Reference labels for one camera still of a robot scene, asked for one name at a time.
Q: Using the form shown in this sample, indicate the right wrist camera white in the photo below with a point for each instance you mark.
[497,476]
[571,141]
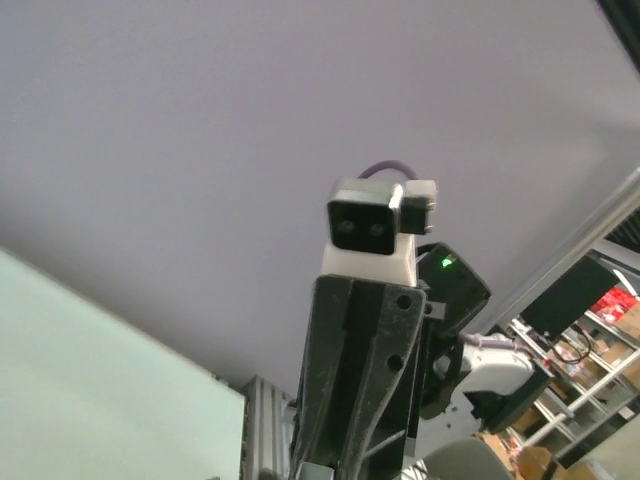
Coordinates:
[373,226]

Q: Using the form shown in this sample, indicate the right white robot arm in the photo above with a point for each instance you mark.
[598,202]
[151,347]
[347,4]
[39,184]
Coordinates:
[501,379]

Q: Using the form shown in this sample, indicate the right aluminium side rail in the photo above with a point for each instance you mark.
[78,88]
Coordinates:
[268,429]

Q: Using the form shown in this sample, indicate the black monitor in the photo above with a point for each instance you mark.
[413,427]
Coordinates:
[566,300]

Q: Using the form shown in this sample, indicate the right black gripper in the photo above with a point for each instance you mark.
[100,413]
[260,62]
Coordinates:
[356,387]

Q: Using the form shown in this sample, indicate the right aluminium frame post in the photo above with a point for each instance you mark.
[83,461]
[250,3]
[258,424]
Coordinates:
[616,208]

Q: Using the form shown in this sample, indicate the background storage shelves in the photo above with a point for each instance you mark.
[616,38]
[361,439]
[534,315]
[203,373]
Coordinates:
[594,389]

